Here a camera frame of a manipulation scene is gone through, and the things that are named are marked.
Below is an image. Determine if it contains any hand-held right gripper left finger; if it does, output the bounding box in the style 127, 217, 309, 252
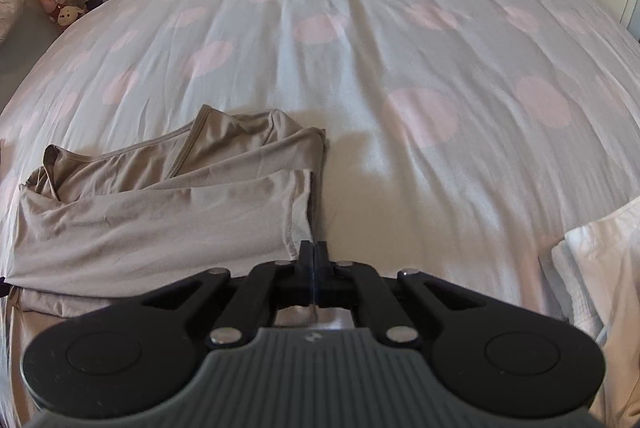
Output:
142, 242, 314, 346

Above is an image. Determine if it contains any pink polka dot bed sheet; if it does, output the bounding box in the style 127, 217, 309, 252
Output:
0, 0, 640, 409

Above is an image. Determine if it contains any white plush toy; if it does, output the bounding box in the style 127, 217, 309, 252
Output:
0, 0, 29, 46

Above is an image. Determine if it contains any cream cloth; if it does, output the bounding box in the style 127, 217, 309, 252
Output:
587, 238, 640, 428

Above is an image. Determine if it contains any beige garment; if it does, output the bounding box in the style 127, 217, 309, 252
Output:
0, 104, 328, 324

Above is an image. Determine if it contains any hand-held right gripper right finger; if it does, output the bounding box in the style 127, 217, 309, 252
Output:
315, 242, 488, 346

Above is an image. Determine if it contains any white cloth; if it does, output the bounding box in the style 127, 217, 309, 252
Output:
539, 195, 640, 344

